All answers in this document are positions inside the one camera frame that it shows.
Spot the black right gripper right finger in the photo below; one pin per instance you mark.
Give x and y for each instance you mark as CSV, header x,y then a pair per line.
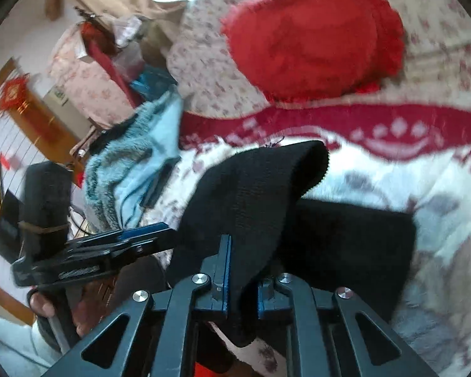
x,y
329,334

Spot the light blue fleece garment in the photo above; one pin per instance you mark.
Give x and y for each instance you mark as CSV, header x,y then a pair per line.
x,y
118,177

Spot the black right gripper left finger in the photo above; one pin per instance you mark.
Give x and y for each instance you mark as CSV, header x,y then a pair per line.
x,y
155,334

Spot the cluttered bedside pile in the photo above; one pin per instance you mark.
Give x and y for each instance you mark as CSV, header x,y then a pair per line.
x,y
96,75

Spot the red and white plush blanket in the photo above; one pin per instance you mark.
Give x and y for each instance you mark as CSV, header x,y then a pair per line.
x,y
406,158

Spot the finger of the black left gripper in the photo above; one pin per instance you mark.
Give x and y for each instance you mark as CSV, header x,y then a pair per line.
x,y
132,252
158,235

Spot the red heart-shaped frilled pillow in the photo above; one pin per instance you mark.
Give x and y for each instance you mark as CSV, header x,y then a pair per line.
x,y
308,50

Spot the floral beige quilt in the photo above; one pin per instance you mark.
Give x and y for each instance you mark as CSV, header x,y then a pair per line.
x,y
436,61

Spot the wooden door frame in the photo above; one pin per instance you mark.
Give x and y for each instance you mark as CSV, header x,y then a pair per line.
x,y
39,124

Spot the black knit pants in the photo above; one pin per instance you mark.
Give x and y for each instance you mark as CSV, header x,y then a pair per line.
x,y
258,198

